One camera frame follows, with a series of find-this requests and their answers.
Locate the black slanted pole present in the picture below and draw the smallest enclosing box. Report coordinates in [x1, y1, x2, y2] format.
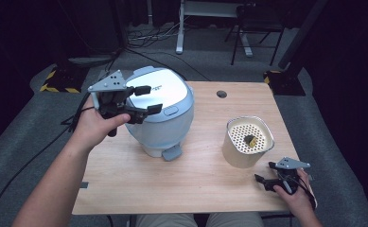
[277, 0, 328, 71]

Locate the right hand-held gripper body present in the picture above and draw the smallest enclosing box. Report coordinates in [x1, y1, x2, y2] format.
[274, 156, 311, 194]

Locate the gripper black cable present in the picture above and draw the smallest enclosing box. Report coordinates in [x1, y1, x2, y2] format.
[294, 175, 317, 211]
[61, 91, 96, 133]

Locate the person's leg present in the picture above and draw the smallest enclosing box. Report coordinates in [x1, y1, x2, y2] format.
[135, 213, 195, 227]
[205, 211, 265, 227]

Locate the person's left leg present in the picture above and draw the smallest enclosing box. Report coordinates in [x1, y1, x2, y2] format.
[135, 213, 195, 227]

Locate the long black floor cable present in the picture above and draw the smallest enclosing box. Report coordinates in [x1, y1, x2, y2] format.
[0, 46, 126, 223]

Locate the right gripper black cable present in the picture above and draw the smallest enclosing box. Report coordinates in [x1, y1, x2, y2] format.
[294, 175, 317, 211]

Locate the white desk frame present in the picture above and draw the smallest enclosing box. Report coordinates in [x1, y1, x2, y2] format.
[175, 0, 254, 58]

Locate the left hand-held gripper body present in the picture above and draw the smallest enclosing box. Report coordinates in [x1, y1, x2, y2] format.
[87, 69, 132, 138]

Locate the person's left hand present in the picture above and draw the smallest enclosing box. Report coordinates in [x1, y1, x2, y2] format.
[72, 96, 131, 152]

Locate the person's right hand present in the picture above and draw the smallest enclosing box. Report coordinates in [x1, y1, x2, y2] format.
[272, 168, 317, 218]

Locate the bundle of floor cables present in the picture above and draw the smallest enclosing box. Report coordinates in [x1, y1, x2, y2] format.
[126, 17, 186, 43]

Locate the beige perforated strainer container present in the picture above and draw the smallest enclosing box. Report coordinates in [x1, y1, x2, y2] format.
[221, 115, 275, 169]

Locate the light blue rice cooker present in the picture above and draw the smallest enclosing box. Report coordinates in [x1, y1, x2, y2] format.
[121, 65, 196, 163]

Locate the black hazard-striped stand base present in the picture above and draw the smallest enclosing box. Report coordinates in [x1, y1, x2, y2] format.
[263, 69, 307, 96]
[39, 63, 90, 95]

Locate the person's right leg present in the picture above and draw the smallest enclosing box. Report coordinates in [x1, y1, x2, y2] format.
[205, 211, 265, 227]

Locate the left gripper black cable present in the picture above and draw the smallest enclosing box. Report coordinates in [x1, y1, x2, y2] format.
[61, 91, 96, 133]

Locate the black chair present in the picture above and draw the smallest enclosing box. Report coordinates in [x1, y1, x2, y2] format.
[224, 3, 287, 67]

